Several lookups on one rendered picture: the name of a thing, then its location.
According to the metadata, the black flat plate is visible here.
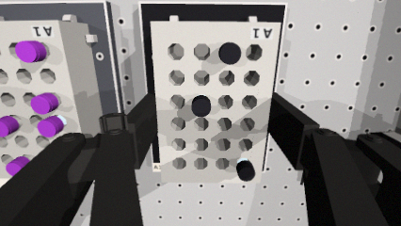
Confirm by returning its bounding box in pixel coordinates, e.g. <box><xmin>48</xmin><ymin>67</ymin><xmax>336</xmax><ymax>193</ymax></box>
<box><xmin>138</xmin><ymin>1</ymin><xmax>288</xmax><ymax>172</ymax></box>

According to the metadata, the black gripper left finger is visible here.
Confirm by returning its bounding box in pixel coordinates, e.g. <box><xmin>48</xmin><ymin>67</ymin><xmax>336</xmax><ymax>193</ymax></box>
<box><xmin>0</xmin><ymin>91</ymin><xmax>158</xmax><ymax>226</ymax></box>

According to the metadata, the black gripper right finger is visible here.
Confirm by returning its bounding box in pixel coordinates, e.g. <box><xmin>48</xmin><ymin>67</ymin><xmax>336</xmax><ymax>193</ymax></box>
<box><xmin>267</xmin><ymin>92</ymin><xmax>401</xmax><ymax>226</ymax></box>

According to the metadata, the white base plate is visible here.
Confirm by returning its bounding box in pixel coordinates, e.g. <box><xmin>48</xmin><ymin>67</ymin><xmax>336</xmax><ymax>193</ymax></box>
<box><xmin>105</xmin><ymin>0</ymin><xmax>401</xmax><ymax>226</ymax></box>

